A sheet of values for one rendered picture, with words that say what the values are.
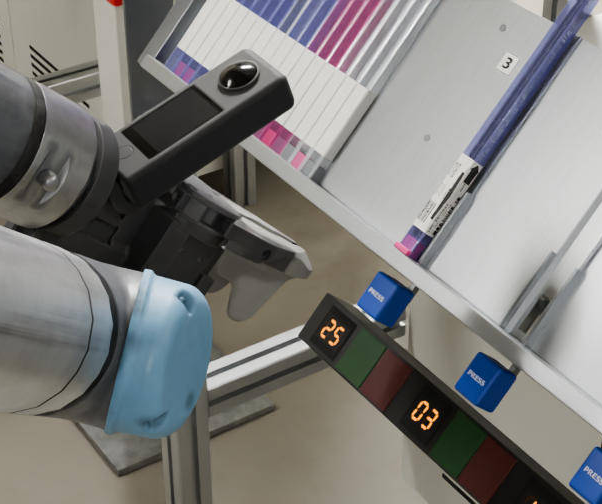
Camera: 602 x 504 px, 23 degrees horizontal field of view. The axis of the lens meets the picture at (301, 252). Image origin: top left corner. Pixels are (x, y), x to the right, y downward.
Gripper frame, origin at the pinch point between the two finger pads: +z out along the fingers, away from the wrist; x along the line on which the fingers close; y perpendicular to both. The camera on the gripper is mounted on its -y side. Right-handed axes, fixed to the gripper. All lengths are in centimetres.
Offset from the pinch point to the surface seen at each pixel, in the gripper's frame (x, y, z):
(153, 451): -64, 43, 65
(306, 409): -61, 29, 82
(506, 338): 11.8, -3.3, 7.7
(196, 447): -38, 30, 44
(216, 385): -38, 23, 41
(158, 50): -36.2, -4.2, 8.7
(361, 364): 0.7, 4.8, 10.8
